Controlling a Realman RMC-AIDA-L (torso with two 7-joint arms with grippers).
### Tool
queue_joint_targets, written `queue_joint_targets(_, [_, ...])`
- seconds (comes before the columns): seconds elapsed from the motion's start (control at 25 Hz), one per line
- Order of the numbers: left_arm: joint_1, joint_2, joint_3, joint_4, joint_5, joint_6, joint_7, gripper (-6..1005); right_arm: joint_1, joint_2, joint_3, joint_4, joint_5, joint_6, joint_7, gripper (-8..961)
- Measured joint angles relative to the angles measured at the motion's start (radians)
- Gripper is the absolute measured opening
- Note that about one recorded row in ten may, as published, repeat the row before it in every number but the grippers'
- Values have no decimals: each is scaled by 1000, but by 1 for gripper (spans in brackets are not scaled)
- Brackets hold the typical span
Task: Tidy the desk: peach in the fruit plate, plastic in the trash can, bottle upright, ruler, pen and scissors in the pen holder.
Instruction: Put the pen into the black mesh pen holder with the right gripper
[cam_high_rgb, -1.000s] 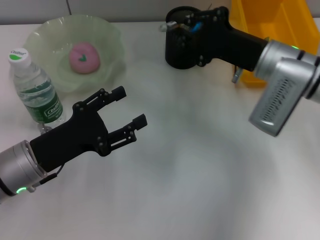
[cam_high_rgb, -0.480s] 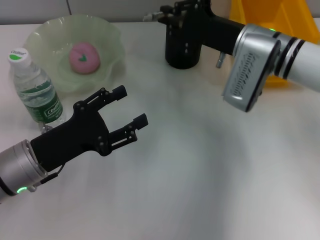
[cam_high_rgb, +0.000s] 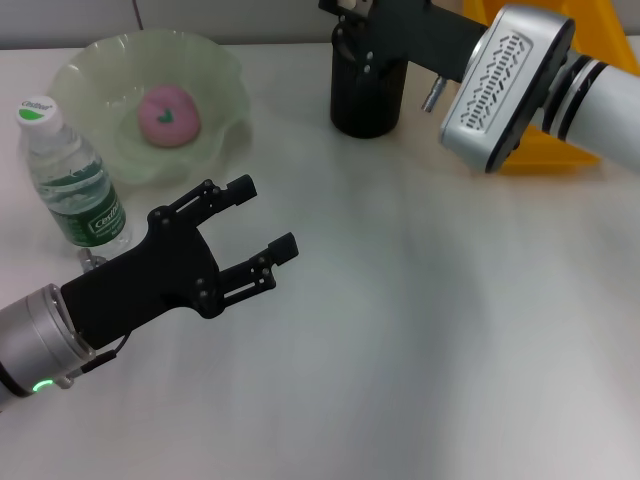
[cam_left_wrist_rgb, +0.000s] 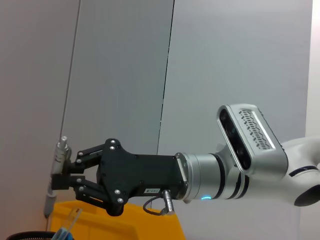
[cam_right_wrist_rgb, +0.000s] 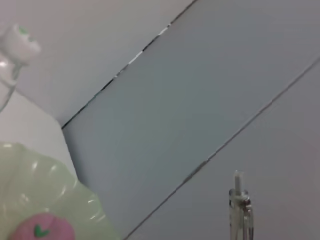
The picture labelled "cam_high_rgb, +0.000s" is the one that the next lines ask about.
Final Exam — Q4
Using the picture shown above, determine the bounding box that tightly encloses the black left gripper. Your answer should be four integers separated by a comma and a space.
58, 174, 301, 351

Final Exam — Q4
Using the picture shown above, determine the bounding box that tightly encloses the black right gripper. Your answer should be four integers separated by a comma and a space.
318, 0, 490, 85

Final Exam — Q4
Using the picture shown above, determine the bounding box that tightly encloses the pink toy peach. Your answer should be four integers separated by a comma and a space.
137, 83, 202, 149

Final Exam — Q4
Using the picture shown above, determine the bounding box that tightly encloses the clear green-label water bottle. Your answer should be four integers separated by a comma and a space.
14, 94, 135, 261

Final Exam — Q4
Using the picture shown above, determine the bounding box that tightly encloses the black mesh pen holder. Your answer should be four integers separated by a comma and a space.
329, 22, 410, 140

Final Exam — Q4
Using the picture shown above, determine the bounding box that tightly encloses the green wavy glass fruit plate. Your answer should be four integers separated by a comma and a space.
52, 32, 250, 190

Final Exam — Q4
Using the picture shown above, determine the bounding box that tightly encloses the yellow plastic bin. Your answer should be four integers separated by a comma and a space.
462, 0, 632, 175

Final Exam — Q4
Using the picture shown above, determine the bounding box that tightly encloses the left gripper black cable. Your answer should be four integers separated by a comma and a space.
62, 248, 133, 390

